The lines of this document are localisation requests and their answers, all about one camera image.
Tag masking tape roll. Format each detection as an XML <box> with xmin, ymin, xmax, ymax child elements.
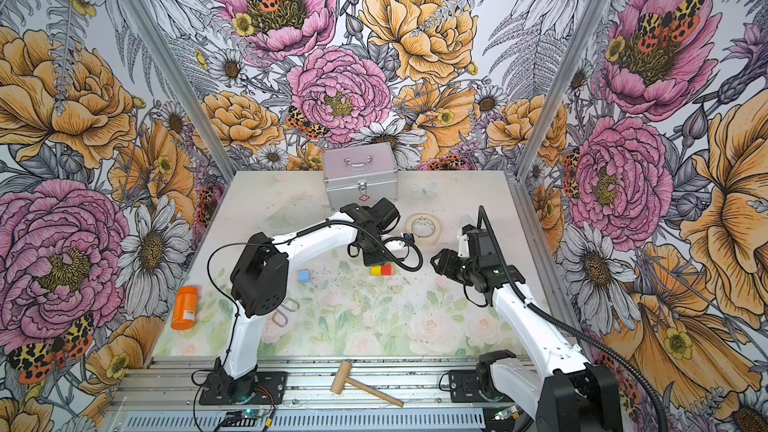
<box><xmin>406</xmin><ymin>213</ymin><xmax>442</xmax><ymax>247</ymax></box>

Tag left circuit board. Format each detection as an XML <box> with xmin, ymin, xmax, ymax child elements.
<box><xmin>226</xmin><ymin>408</ymin><xmax>275</xmax><ymax>422</ymax></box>

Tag circuit board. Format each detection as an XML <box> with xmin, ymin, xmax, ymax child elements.
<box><xmin>493</xmin><ymin>405</ymin><xmax>521</xmax><ymax>421</ymax></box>
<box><xmin>226</xmin><ymin>408</ymin><xmax>275</xmax><ymax>422</ymax></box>

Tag wooden mallet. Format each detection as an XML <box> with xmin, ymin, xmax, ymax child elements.
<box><xmin>330</xmin><ymin>360</ymin><xmax>404</xmax><ymax>408</ymax></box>

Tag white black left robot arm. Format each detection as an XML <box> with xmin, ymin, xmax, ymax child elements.
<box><xmin>205</xmin><ymin>199</ymin><xmax>424</xmax><ymax>404</ymax></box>

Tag metal tongs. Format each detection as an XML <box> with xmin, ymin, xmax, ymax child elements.
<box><xmin>270</xmin><ymin>298</ymin><xmax>300</xmax><ymax>328</ymax></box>

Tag light blue wood cube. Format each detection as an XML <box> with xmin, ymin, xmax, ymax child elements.
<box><xmin>298</xmin><ymin>269</ymin><xmax>311</xmax><ymax>284</ymax></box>

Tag left black cable hose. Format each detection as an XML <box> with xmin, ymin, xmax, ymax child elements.
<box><xmin>205</xmin><ymin>218</ymin><xmax>424</xmax><ymax>367</ymax></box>

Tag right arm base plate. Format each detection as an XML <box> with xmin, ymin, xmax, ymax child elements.
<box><xmin>448</xmin><ymin>369</ymin><xmax>500</xmax><ymax>403</ymax></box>

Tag orange plastic bottle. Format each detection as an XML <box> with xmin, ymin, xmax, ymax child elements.
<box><xmin>171</xmin><ymin>286</ymin><xmax>198</xmax><ymax>331</ymax></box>

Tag aluminium front rail frame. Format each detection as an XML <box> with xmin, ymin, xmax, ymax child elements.
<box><xmin>104</xmin><ymin>355</ymin><xmax>625</xmax><ymax>432</ymax></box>

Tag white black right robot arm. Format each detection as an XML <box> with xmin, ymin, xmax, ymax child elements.
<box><xmin>431</xmin><ymin>225</ymin><xmax>623</xmax><ymax>431</ymax></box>

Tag right circuit board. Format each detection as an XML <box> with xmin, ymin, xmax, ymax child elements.
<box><xmin>493</xmin><ymin>405</ymin><xmax>521</xmax><ymax>421</ymax></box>

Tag black cable hose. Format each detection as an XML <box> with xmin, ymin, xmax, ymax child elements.
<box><xmin>476</xmin><ymin>205</ymin><xmax>670</xmax><ymax>432</ymax></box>
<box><xmin>205</xmin><ymin>218</ymin><xmax>424</xmax><ymax>367</ymax></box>

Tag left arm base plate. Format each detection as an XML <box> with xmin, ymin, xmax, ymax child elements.
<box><xmin>199</xmin><ymin>372</ymin><xmax>287</xmax><ymax>406</ymax></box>

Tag right black cable hose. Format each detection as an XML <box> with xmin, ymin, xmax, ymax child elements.
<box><xmin>476</xmin><ymin>205</ymin><xmax>670</xmax><ymax>432</ymax></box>

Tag silver pink metal case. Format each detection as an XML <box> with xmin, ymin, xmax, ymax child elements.
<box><xmin>322</xmin><ymin>143</ymin><xmax>398</xmax><ymax>211</ymax></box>

